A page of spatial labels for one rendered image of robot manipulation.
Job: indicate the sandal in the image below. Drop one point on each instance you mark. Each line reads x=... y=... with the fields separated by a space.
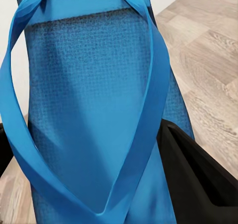
x=100 y=82

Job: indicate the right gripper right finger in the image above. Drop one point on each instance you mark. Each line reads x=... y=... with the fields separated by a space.
x=201 y=190

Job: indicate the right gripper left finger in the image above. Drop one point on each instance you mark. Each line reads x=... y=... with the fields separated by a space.
x=6 y=153

